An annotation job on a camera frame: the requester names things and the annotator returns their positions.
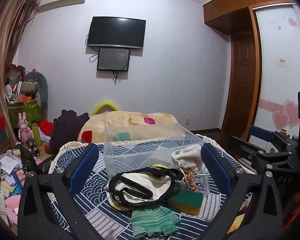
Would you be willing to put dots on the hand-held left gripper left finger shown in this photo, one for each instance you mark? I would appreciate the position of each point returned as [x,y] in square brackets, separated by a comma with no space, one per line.
[83,166]

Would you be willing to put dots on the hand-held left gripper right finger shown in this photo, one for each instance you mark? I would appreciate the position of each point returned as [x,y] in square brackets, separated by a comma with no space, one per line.
[216,166]

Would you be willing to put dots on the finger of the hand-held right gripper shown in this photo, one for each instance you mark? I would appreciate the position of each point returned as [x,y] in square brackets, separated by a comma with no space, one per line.
[250,152]
[261,132]

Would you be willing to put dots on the silver mesh scrubber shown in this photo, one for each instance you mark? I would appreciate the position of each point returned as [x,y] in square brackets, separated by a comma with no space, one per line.
[183,185]

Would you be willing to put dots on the green and yellow sponge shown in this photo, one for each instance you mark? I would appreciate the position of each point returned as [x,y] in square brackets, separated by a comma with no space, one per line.
[186,201]

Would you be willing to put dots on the clear plastic storage box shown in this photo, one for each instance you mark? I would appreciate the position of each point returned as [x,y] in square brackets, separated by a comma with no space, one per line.
[130,155]

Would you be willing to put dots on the yellow plush ball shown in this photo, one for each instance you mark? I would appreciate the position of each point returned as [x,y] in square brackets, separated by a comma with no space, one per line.
[159,166]

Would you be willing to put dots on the green knitted glove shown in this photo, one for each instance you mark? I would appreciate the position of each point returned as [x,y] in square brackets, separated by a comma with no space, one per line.
[153,221]

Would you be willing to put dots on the blue patterned tablecloth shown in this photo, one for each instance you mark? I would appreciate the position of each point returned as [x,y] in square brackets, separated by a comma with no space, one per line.
[100,195]

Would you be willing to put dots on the dark purple cloth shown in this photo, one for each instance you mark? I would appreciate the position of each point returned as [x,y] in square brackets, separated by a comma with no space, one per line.
[66,130]

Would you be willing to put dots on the brown wooden door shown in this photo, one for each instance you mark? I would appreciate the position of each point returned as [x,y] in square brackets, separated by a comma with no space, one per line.
[240,85]

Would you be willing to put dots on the red plush toy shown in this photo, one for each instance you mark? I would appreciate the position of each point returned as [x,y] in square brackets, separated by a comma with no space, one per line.
[47,127]

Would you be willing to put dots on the black flashlight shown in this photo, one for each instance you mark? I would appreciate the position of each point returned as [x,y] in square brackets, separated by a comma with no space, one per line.
[33,148]

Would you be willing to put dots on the green bottle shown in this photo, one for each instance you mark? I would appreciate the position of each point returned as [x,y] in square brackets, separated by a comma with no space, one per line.
[37,135]

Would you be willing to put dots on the beige patchwork blanket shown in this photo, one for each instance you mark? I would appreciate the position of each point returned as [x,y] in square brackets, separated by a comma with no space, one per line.
[120,121]

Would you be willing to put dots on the pink rabbit figure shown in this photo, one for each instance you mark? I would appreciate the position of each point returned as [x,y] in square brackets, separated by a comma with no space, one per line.
[24,130]

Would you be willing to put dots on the pile of papers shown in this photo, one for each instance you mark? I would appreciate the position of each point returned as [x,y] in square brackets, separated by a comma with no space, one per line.
[8,172]

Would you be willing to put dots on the green fabric storage bin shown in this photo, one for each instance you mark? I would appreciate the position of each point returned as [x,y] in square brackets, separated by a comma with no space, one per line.
[27,112]

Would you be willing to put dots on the pink plush toy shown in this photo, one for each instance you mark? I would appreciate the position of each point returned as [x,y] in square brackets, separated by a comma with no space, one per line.
[12,205]

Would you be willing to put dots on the wooden wardrobe with white door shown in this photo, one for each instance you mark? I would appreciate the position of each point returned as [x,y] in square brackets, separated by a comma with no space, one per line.
[277,42]

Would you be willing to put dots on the striped brown curtain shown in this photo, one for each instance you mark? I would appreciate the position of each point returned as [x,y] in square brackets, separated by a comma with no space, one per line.
[3,42]

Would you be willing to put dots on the white wall socket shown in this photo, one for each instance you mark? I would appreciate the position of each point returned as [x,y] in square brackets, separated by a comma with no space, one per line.
[186,121]

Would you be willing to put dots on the small black wall monitor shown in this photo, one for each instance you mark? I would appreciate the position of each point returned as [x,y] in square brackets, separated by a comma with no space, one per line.
[113,58]

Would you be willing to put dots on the wall-mounted black television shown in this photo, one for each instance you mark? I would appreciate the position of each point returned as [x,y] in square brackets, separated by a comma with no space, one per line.
[116,32]

